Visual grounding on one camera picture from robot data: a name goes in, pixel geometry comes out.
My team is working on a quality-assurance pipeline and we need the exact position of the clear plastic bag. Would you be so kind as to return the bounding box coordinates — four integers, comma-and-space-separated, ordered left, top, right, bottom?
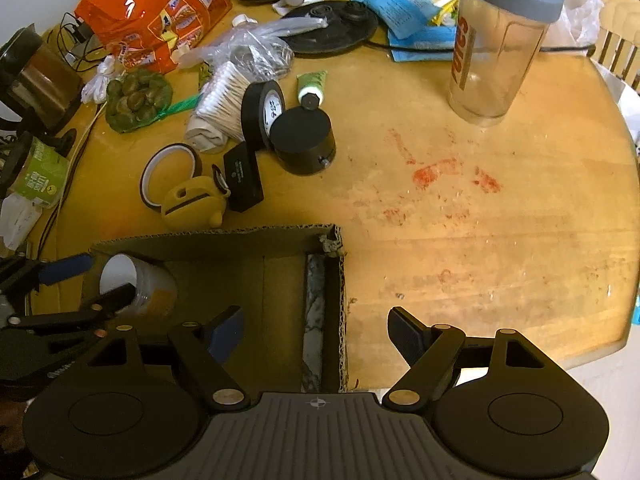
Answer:
172, 14, 331, 82

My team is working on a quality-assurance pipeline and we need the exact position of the green tube with black cap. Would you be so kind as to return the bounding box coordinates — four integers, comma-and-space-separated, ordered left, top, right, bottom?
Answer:
296, 70, 328, 111

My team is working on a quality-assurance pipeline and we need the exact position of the black power cable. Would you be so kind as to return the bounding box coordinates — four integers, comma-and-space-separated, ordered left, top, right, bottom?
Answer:
365, 40, 598, 63

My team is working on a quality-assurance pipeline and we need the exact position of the thin black cable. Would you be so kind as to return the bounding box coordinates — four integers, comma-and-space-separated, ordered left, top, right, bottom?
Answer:
37, 130, 88, 261

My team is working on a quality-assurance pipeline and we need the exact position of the black electrical tape roll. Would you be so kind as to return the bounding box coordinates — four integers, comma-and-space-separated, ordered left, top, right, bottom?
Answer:
241, 80, 287, 152

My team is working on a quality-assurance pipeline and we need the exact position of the black cylindrical weight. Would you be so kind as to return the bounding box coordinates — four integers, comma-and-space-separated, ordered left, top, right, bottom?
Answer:
269, 108, 337, 177

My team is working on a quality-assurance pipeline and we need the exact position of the blue packet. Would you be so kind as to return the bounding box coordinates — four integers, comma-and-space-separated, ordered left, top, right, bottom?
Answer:
387, 24, 457, 63
350, 0, 437, 41

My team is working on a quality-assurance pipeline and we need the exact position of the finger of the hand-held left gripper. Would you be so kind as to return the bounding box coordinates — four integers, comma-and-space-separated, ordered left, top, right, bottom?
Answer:
0, 284, 137, 333
0, 254, 94, 306

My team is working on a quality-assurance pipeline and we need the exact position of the small white knotted bag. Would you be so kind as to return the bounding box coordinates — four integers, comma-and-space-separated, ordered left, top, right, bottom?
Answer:
81, 55, 118, 106

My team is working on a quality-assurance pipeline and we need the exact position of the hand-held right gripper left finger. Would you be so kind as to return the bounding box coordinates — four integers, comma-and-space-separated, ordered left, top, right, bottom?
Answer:
75, 305, 252, 411

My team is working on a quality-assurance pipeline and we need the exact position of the bag of cotton swabs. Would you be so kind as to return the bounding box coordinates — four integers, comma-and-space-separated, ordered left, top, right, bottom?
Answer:
192, 60, 251, 142

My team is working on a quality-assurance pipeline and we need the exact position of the orange snack bag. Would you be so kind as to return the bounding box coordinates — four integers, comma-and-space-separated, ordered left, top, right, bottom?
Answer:
74, 0, 234, 72

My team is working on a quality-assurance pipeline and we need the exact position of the metal kettle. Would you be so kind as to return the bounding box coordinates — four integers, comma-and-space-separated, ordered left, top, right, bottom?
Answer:
0, 24, 83, 136

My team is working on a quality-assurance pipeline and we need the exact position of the black round kettle base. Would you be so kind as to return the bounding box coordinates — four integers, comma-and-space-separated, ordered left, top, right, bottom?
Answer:
280, 1, 379, 56

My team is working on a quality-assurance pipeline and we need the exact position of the black charger with cable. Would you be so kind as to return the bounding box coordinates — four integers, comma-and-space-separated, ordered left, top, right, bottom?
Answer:
55, 10, 108, 68

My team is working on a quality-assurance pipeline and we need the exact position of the brown cardboard box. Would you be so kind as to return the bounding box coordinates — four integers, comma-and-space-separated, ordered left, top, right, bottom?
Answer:
89, 223, 349, 395

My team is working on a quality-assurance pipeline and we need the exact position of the white plastic bag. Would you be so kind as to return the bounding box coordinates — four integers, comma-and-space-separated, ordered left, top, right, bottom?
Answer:
540, 0, 606, 50

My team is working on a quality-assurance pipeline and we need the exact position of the amber tape roll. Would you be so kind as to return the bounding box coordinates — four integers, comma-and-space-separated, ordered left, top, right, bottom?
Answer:
140, 143, 203, 209

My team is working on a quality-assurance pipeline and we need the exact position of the green label jar black lid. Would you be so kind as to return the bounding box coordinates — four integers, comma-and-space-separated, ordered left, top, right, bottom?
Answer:
7, 132, 71, 209

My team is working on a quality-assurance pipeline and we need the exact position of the green net bag of chestnuts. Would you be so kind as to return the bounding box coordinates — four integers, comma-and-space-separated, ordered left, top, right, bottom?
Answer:
105, 69, 201, 134

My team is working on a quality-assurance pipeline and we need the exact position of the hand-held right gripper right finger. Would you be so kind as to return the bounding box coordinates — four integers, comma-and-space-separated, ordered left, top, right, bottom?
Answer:
382, 306, 568, 411

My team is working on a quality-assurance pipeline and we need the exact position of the black rectangular adapter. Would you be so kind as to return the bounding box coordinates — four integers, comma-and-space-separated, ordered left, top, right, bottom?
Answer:
222, 141, 265, 212

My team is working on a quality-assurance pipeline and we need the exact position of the white cord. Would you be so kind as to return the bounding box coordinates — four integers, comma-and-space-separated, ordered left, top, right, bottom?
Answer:
55, 102, 108, 211

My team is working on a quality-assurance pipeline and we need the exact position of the white tissue pack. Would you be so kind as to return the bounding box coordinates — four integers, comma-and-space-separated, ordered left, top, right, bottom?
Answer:
0, 192, 43, 253

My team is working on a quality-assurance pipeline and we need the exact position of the clear shaker bottle grey lid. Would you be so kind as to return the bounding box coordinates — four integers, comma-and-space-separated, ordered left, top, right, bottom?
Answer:
447, 0, 566, 127

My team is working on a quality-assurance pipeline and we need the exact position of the wooden chair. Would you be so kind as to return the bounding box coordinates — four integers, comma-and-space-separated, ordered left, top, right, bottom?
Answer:
577, 0, 640, 93

